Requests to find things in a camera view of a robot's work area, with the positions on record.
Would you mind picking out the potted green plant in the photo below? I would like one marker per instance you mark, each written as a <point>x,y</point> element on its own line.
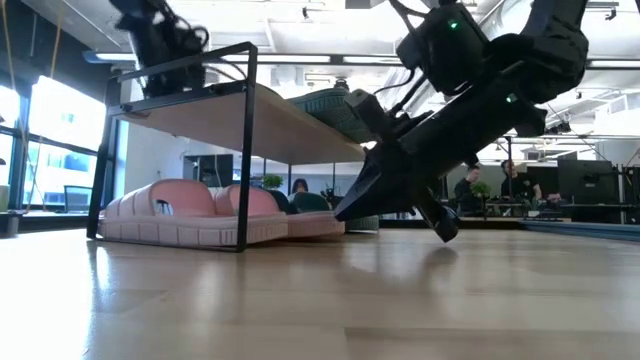
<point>272,181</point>
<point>481,190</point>

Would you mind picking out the pink rubber slide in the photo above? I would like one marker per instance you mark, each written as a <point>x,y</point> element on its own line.
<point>315,225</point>
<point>190,232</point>

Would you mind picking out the long linear ceiling light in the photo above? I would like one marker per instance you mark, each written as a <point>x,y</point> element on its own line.
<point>300,58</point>

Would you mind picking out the wooden shelf black metal frame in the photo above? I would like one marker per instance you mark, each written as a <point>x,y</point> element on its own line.
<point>270,130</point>

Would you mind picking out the black ceiling spotlight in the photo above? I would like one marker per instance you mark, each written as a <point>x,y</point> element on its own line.
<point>557,129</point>

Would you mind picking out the black round ceiling fixture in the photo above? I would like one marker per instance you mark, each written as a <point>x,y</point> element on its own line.
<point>341,84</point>

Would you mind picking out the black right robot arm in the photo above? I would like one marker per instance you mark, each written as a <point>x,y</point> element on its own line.
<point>560,50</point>

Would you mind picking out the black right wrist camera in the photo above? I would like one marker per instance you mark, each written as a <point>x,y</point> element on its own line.
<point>367,112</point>

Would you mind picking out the dark office partition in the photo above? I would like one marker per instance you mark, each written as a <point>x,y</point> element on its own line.
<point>585,187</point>

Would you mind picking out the black aluminium table frame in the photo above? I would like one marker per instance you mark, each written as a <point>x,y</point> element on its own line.
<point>575,227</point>

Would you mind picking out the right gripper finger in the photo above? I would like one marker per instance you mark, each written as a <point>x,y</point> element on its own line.
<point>442,225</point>
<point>375,195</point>

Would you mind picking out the teal rubber slide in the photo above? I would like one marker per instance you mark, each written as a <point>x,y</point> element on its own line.
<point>325,110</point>

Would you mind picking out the black computer monitor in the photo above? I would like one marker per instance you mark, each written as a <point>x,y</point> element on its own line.
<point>210,170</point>

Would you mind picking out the thin black workstation frame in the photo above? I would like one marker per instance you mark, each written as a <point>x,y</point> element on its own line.
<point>509,150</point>

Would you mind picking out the person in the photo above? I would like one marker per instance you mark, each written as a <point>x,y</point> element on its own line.
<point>467,187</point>
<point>300,186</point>
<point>520,182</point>

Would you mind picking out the dark screen light frame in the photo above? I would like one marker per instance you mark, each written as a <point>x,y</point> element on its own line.
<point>77,197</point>

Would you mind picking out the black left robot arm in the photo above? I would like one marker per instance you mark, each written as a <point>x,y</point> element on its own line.
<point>150,30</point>

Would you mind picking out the large office window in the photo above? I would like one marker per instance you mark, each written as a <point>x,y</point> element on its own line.
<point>65,120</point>

